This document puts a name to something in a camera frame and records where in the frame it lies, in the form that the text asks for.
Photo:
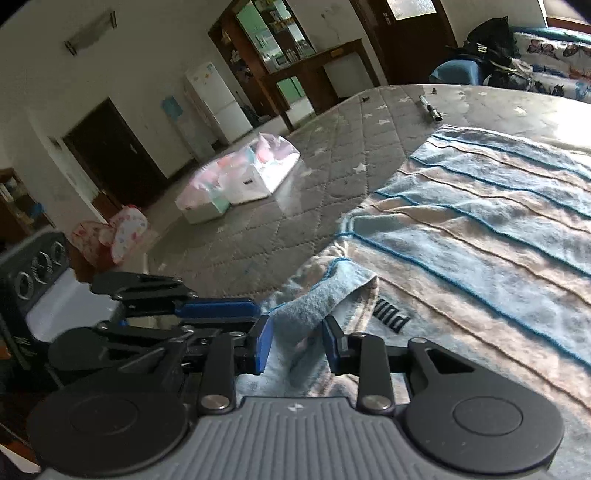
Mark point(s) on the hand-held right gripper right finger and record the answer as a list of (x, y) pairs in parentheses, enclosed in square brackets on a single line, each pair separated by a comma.
[(332, 344)]

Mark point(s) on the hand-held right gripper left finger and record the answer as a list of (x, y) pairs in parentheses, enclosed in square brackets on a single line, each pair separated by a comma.
[(262, 344)]

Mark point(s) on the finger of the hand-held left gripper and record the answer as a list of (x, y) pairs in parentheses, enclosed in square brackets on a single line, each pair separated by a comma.
[(217, 308), (106, 346)]

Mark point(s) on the blue beige striped garment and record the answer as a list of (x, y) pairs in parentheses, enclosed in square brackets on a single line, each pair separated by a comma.
[(461, 240)]

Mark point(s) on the wooden bookshelf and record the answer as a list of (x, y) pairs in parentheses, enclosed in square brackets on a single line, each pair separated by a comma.
[(18, 203)]

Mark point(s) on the pink floral bag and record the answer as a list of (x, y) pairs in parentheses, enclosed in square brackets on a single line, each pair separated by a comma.
[(127, 233)]

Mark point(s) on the pink green tissue pack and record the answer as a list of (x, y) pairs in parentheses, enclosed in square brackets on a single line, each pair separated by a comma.
[(203, 194)]

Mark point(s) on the white pink tissue pack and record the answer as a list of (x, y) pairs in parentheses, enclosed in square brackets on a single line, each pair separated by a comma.
[(268, 170)]

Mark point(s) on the white refrigerator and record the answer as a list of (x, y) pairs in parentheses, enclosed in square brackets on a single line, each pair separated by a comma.
[(217, 101)]

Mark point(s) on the black pen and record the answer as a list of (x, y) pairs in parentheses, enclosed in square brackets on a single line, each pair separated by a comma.
[(428, 108)]

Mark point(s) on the dark wooden side table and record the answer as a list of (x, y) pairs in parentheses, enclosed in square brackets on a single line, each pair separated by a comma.
[(323, 60)]

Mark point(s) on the glass display cabinet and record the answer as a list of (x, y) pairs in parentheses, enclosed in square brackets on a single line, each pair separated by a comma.
[(221, 32)]

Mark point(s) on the blue chair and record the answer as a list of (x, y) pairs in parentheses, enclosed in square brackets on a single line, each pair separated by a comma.
[(455, 73)]

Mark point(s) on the dark wooden glass door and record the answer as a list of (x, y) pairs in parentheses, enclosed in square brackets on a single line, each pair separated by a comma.
[(415, 41)]

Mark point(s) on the black bag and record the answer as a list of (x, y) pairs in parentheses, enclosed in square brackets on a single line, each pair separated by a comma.
[(494, 46)]

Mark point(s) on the long butterfly print cushion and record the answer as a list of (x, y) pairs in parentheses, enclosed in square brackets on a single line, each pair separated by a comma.
[(558, 60)]

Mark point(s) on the blue wall sticker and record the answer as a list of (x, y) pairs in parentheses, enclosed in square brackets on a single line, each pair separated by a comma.
[(171, 106)]

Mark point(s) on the wall lamp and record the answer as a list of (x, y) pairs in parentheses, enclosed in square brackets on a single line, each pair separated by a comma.
[(90, 32)]

